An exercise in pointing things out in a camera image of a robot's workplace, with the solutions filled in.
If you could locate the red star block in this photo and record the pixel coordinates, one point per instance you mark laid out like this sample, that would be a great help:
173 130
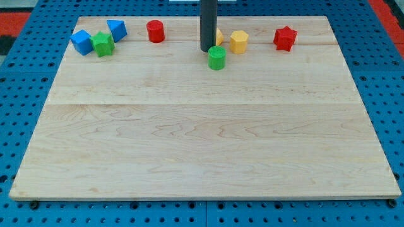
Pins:
284 38

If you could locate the yellow hexagon block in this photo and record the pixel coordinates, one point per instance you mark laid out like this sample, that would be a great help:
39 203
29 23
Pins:
238 41

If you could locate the green cylinder block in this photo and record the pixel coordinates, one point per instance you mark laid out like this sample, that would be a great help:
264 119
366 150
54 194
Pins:
216 57

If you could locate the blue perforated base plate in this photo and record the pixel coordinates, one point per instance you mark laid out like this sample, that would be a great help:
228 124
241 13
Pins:
31 64

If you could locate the green star block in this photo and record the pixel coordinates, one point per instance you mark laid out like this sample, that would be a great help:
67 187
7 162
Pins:
102 44

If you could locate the blue cube block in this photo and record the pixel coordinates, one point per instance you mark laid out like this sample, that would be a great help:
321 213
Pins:
81 42

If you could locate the blue triangle block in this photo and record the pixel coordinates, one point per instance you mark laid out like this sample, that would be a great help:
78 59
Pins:
117 29

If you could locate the red cylinder block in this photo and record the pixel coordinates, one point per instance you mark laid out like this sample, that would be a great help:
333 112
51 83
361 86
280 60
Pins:
155 31

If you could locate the light wooden board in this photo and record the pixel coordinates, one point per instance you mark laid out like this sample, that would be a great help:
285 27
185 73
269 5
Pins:
153 122

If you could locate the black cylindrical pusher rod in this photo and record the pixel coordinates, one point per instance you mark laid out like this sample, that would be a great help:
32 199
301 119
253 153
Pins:
208 24

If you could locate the yellow heart block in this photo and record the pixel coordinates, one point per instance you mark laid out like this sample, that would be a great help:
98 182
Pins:
219 37

